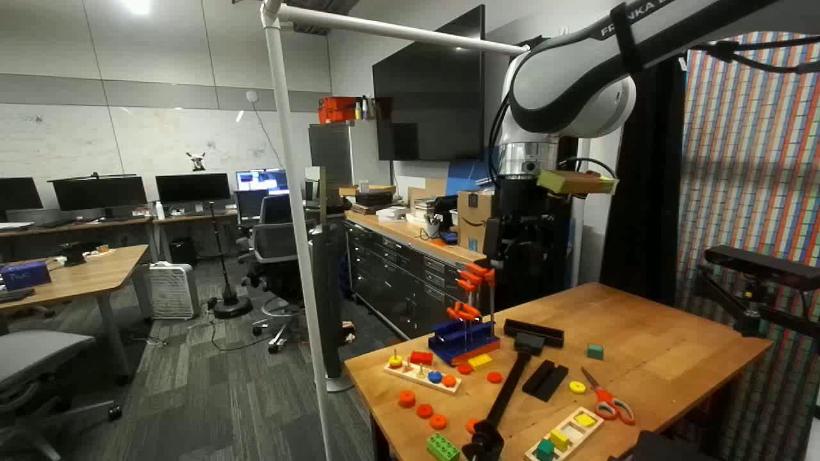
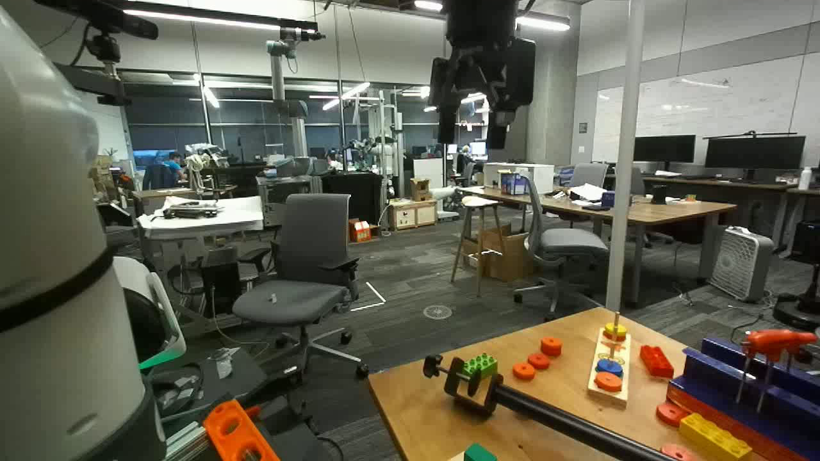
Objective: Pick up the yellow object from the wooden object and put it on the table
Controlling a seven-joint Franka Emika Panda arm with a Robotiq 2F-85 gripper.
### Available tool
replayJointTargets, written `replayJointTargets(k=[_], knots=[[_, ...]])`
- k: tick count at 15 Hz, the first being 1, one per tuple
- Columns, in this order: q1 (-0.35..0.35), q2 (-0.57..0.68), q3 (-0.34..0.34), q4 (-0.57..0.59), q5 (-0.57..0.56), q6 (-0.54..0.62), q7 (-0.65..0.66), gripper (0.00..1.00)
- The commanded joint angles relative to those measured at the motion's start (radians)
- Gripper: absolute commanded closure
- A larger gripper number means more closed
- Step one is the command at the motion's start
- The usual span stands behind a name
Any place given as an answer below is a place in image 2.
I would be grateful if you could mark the red duplo brick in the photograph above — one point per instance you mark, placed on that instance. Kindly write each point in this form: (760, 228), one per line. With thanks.
(654, 360)

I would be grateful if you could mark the wooden number peg board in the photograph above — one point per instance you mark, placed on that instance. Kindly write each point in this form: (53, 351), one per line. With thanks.
(612, 366)

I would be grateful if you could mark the white lab table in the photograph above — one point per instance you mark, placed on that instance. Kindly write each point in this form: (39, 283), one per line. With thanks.
(185, 219)

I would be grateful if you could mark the wooden office desk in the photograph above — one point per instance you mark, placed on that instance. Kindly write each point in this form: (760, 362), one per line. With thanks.
(641, 216)

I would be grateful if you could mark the green duplo brick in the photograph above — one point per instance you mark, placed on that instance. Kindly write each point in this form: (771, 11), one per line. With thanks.
(480, 366)

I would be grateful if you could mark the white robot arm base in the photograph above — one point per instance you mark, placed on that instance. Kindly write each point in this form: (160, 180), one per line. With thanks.
(70, 385)

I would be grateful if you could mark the white metal pole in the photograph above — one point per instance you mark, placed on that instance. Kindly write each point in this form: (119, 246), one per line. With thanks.
(627, 143)

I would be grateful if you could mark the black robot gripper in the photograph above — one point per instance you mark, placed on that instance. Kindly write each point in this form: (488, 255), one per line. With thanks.
(486, 58)

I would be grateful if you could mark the grey office chair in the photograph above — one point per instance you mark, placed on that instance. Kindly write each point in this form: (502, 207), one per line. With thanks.
(549, 250)
(315, 275)

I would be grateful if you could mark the white box fan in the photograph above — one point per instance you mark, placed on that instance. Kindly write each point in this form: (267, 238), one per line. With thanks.
(743, 265)

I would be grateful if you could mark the black computer monitor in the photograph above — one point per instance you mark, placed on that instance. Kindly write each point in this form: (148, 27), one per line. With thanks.
(767, 151)
(666, 150)

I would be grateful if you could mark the orange plastic block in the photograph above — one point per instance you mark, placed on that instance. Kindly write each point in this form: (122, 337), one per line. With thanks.
(236, 437)

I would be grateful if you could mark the cardboard box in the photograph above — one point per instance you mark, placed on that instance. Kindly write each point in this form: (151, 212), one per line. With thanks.
(499, 257)

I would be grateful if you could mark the white stool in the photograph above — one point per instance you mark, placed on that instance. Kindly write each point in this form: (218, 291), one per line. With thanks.
(476, 212)

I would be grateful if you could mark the yellow duplo brick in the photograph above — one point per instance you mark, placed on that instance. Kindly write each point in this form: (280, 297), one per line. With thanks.
(714, 439)

